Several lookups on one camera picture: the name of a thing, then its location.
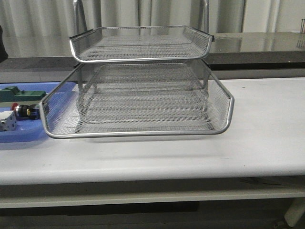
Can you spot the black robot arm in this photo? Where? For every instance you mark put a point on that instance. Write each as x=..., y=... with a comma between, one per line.
x=3, y=53

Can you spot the red emergency stop button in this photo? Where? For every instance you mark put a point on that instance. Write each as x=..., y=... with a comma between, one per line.
x=23, y=111

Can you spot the white table leg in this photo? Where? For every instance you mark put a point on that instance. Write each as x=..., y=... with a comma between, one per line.
x=295, y=212

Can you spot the green terminal block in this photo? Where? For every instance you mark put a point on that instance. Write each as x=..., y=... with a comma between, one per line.
x=14, y=94

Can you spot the white circuit breaker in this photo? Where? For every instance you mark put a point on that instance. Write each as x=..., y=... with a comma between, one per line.
x=8, y=121

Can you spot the dark background workbench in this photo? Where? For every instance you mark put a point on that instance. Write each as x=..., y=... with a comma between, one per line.
x=232, y=56

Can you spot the silver metal rack frame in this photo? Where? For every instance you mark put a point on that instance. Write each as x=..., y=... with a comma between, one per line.
x=142, y=80

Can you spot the blue plastic tray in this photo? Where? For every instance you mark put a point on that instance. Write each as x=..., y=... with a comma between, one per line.
x=26, y=130

